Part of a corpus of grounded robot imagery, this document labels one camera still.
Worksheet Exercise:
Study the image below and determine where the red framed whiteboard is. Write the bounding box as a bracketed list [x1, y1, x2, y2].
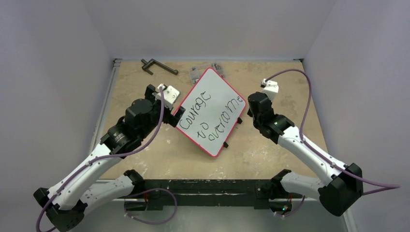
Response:
[176, 68, 247, 157]

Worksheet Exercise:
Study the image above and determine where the black metal crank handle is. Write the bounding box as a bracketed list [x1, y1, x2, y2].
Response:
[141, 58, 179, 76]

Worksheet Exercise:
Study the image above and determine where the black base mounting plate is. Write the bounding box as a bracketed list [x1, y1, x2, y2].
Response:
[123, 179, 303, 213]

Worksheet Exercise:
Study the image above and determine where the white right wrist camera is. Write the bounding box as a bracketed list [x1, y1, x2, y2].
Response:
[261, 79, 279, 101]

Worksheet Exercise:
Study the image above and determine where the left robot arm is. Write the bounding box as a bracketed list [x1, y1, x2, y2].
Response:
[33, 84, 185, 232]

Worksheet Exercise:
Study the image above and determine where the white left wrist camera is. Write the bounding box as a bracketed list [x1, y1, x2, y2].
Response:
[155, 84, 180, 110]

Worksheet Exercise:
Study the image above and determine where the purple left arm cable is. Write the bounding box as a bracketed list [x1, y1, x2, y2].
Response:
[36, 85, 166, 232]

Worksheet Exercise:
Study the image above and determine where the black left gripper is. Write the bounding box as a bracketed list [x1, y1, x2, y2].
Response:
[139, 85, 184, 139]

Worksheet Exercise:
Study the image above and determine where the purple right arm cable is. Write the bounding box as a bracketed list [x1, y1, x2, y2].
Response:
[265, 69, 401, 196]

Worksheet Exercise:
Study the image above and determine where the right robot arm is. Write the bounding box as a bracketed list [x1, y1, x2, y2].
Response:
[248, 92, 364, 217]

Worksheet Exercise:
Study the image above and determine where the clear plastic box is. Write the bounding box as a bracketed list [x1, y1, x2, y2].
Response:
[190, 62, 226, 86]

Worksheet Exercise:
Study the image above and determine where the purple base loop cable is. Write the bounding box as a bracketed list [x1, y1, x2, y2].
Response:
[123, 187, 178, 225]

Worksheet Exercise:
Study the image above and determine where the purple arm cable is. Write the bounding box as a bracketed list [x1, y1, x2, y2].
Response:
[36, 85, 166, 232]
[265, 69, 401, 196]

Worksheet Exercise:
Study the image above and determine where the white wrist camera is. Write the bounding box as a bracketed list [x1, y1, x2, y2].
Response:
[261, 79, 279, 101]
[155, 84, 180, 110]

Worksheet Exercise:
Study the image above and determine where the aluminium frame rail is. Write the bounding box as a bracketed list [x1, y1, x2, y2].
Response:
[88, 58, 123, 153]

